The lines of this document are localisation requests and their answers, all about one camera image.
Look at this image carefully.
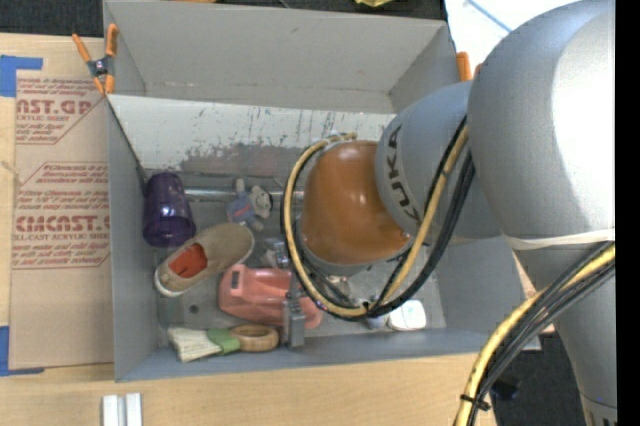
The grey metal bin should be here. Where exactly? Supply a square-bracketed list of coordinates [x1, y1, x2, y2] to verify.
[102, 0, 544, 383]

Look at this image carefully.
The pale wooden ring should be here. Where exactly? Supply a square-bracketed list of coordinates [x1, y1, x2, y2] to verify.
[230, 323, 280, 354]

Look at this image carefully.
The purple plastic cup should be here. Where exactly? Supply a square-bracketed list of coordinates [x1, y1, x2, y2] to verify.
[142, 171, 198, 249]

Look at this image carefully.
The beige shoe with red insole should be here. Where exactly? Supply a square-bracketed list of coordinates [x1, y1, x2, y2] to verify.
[153, 222, 256, 299]

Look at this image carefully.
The white rounded object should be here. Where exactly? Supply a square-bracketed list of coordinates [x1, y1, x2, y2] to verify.
[387, 299, 428, 332]

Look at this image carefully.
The blue and beige toy animal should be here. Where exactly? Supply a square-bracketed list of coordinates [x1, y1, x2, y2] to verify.
[226, 178, 274, 233]

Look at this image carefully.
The brown cardboard board, red print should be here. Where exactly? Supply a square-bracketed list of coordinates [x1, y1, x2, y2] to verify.
[0, 32, 117, 378]

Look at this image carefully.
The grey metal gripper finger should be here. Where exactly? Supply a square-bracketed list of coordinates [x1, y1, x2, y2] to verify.
[262, 237, 292, 271]
[281, 274, 307, 350]

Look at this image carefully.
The pink plastic bottle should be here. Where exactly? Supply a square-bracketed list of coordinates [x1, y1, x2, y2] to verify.
[217, 263, 324, 331]

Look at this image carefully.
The white and green brush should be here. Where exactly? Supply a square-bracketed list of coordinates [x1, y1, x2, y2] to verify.
[166, 326, 242, 364]

